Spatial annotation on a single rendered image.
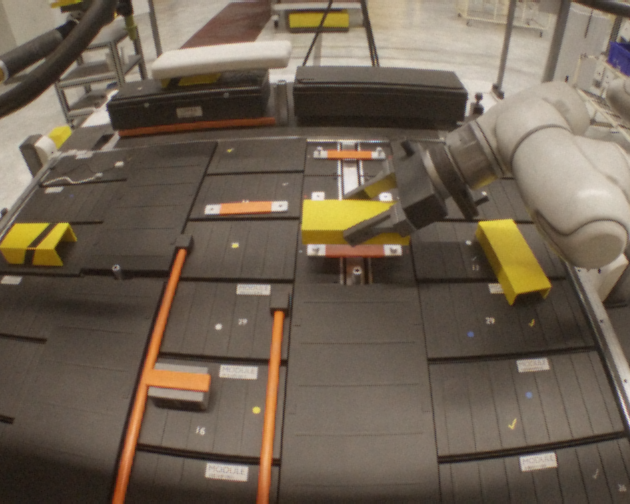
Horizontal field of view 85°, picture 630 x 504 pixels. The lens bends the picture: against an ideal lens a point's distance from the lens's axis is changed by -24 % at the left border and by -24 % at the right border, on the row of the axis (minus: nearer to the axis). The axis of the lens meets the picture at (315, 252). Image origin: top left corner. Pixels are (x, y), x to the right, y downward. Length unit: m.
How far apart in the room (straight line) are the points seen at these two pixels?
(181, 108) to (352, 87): 0.43
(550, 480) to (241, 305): 0.49
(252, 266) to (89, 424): 0.36
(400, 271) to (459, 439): 0.30
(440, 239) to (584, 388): 0.35
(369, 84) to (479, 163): 0.51
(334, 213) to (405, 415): 0.32
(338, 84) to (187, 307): 0.63
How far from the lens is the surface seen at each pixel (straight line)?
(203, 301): 0.66
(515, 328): 0.66
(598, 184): 0.46
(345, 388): 0.55
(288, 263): 0.68
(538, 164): 0.49
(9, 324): 0.81
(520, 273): 0.69
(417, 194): 0.58
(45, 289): 0.82
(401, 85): 1.05
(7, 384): 0.73
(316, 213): 0.66
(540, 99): 0.58
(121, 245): 0.80
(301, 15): 5.53
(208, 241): 0.75
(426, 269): 0.69
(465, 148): 0.58
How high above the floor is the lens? 1.50
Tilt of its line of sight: 45 degrees down
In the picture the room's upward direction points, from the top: 2 degrees counter-clockwise
